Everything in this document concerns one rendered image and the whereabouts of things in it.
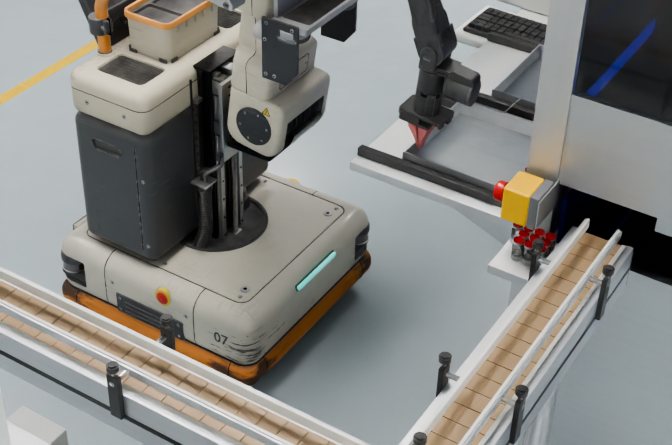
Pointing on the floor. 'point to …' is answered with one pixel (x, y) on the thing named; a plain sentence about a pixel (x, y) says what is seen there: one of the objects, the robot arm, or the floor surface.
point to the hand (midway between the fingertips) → (420, 144)
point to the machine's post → (560, 68)
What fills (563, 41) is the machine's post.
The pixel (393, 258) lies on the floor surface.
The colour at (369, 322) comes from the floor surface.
